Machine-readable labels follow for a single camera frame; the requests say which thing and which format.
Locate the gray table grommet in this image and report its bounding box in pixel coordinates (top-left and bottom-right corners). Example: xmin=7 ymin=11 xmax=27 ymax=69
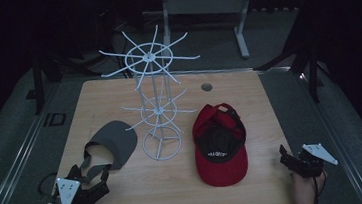
xmin=200 ymin=82 xmax=214 ymax=93

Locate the gray metal desk frame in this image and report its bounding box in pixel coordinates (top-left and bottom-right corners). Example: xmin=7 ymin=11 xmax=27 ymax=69
xmin=158 ymin=0 xmax=263 ymax=67

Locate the black metal stand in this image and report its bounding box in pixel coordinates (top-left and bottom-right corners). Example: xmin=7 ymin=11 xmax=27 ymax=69
xmin=27 ymin=42 xmax=67 ymax=116
xmin=247 ymin=1 xmax=329 ymax=110

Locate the black floor socket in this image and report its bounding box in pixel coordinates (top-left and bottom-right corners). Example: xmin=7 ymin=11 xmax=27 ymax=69
xmin=42 ymin=111 xmax=68 ymax=128

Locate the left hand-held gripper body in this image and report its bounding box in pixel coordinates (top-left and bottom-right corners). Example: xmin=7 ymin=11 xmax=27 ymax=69
xmin=50 ymin=172 xmax=112 ymax=204

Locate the red baseball cap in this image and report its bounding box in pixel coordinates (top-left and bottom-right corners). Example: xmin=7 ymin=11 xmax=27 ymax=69
xmin=188 ymin=100 xmax=252 ymax=191

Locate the gray sun visor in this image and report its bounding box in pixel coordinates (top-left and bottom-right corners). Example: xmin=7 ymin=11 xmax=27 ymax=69
xmin=78 ymin=117 xmax=142 ymax=187

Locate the white wire hat rack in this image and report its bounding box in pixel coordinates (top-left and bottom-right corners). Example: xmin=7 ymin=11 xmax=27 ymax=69
xmin=96 ymin=20 xmax=210 ymax=166

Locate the person's right hand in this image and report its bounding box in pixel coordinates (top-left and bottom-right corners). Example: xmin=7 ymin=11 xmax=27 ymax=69
xmin=291 ymin=168 xmax=331 ymax=204

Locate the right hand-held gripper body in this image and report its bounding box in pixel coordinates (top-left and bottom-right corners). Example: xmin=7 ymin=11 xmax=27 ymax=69
xmin=290 ymin=140 xmax=340 ymax=180

